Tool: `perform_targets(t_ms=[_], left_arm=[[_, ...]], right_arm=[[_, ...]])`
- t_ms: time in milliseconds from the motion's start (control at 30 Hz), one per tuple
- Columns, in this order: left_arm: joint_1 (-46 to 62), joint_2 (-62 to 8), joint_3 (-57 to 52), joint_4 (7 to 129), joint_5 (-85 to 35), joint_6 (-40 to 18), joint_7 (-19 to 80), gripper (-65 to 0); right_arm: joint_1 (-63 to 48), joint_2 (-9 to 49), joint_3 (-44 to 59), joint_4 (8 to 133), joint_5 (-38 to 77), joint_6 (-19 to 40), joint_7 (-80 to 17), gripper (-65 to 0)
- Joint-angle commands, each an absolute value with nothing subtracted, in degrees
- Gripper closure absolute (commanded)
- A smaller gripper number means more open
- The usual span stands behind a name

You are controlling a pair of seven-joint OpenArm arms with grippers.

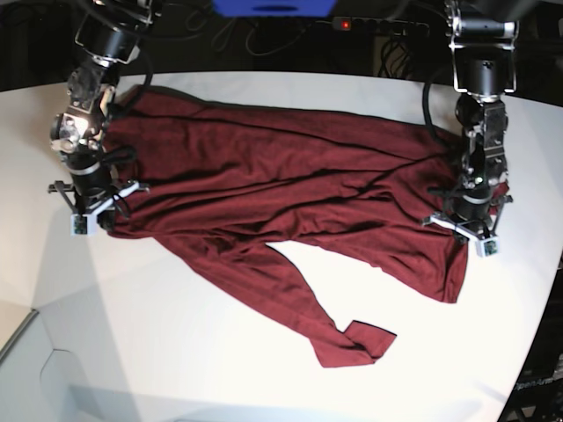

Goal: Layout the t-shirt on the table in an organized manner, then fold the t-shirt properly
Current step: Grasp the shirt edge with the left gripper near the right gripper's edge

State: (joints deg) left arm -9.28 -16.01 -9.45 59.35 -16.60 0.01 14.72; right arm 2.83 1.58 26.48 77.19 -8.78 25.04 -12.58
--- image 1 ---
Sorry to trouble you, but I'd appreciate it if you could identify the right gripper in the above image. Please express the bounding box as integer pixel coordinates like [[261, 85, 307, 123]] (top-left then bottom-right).
[[48, 180, 150, 232]]

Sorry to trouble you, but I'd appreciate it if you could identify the blue box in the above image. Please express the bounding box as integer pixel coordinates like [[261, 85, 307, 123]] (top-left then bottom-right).
[[212, 0, 336, 18]]

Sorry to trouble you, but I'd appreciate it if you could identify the black power strip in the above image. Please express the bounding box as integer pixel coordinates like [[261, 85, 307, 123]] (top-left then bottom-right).
[[331, 17, 429, 36]]

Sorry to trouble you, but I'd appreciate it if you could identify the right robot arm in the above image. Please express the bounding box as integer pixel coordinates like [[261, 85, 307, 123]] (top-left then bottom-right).
[[48, 1, 163, 236]]

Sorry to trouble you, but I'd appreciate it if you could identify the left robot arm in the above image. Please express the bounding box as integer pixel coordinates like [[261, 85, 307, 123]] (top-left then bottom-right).
[[424, 1, 519, 258]]

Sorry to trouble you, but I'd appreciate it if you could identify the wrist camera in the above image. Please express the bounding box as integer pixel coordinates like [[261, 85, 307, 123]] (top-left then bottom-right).
[[475, 236, 500, 258], [70, 214, 98, 236]]

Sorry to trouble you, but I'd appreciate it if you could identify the dark red t-shirt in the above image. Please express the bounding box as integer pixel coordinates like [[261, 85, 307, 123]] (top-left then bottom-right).
[[103, 84, 511, 369]]

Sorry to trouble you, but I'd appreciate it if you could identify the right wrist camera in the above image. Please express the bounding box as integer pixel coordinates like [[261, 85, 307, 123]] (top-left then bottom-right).
[[70, 214, 98, 236]]

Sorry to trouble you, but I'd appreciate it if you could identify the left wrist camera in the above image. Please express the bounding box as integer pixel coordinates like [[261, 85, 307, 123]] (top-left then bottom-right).
[[475, 236, 500, 258]]

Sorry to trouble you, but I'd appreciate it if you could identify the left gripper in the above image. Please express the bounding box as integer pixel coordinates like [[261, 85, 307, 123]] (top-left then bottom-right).
[[421, 195, 514, 244]]

